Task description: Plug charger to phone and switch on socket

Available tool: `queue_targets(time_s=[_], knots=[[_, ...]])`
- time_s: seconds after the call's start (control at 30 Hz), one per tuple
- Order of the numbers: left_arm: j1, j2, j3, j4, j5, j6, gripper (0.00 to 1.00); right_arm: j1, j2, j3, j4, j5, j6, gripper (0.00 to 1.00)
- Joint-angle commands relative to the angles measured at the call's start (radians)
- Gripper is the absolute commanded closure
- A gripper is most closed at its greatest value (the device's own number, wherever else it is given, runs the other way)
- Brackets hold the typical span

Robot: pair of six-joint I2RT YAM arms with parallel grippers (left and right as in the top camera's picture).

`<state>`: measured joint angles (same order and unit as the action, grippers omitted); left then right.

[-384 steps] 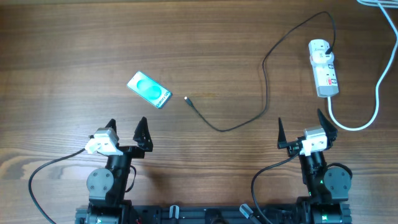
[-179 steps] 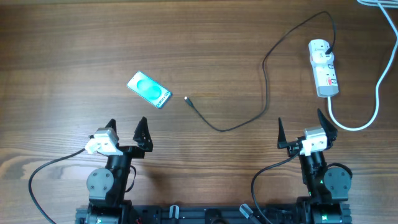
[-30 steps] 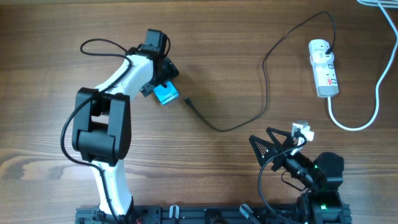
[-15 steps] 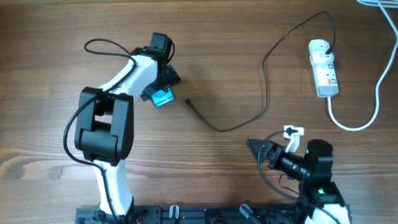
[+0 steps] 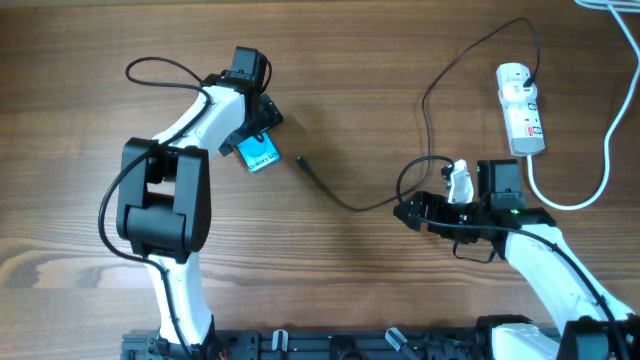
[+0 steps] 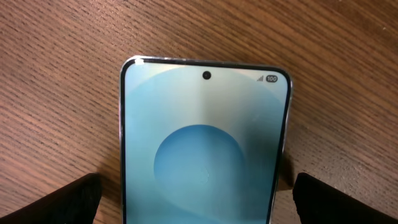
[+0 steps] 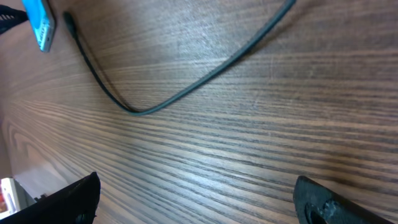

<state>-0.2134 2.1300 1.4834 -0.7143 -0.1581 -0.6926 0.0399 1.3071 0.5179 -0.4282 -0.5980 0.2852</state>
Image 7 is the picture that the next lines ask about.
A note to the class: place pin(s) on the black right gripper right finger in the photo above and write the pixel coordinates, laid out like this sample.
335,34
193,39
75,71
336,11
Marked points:
316,204

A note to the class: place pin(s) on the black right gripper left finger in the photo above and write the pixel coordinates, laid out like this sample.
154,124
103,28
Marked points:
76,203

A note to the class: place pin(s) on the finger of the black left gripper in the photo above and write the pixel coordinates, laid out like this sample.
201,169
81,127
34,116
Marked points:
10,18

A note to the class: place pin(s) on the Galaxy S25 smartphone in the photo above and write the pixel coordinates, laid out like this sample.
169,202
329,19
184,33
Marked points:
42,22

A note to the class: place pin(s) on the white power strip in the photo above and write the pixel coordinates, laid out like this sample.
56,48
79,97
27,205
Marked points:
14,197

